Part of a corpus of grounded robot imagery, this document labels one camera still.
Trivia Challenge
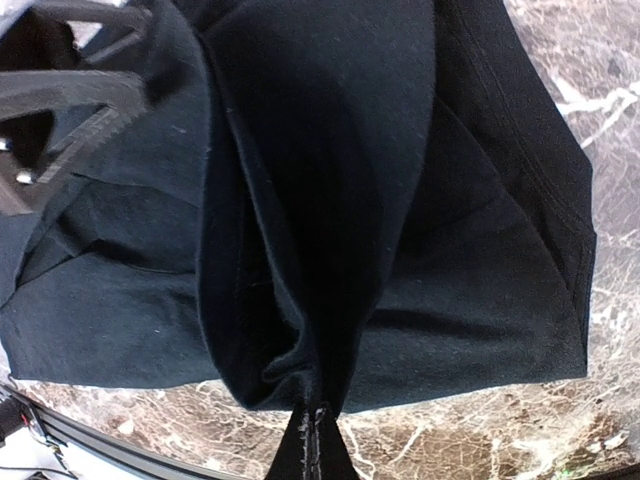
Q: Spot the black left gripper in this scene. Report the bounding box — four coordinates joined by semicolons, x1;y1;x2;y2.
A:
1;1;152;215

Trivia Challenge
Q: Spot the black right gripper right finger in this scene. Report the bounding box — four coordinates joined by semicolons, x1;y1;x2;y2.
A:
310;403;359;480

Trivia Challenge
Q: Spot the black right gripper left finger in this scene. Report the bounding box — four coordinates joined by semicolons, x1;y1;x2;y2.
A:
267;405;315;480

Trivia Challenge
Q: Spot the black t-shirt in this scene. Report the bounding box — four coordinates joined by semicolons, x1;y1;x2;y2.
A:
1;1;596;413

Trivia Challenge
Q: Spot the black aluminium front rail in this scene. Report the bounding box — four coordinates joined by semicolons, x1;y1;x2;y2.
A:
1;385;233;479

